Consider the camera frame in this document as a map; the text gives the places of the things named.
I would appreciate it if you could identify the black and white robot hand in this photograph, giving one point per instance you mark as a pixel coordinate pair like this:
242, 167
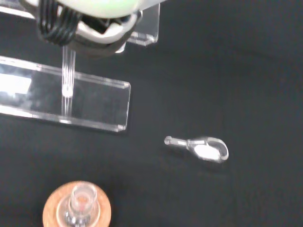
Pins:
99, 9

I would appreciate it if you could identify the clear round-bottom flask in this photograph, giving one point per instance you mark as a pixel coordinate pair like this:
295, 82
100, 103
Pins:
81, 198

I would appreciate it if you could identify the clear glass weighing funnel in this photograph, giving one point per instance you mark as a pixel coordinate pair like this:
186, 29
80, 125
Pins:
206, 150

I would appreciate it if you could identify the black table cloth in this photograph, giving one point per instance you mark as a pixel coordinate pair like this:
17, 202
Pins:
213, 71

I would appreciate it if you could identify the clear acrylic funnel stand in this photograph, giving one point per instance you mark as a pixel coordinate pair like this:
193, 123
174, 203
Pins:
94, 101

